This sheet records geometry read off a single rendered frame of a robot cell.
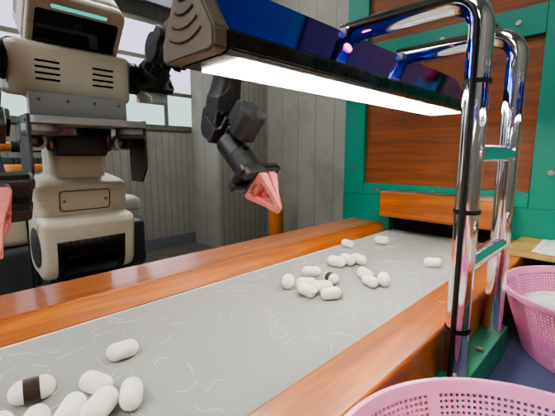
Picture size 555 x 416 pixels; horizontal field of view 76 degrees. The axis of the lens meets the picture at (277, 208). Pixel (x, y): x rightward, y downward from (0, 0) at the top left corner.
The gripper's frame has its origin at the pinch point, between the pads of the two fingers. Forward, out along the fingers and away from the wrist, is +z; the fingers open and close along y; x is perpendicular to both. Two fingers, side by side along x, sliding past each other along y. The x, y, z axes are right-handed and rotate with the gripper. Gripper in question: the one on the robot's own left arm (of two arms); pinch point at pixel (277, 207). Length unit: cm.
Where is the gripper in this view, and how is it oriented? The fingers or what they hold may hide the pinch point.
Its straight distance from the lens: 68.5
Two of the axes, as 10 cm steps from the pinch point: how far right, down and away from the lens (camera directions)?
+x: -4.7, 6.7, 5.7
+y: 7.0, -1.1, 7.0
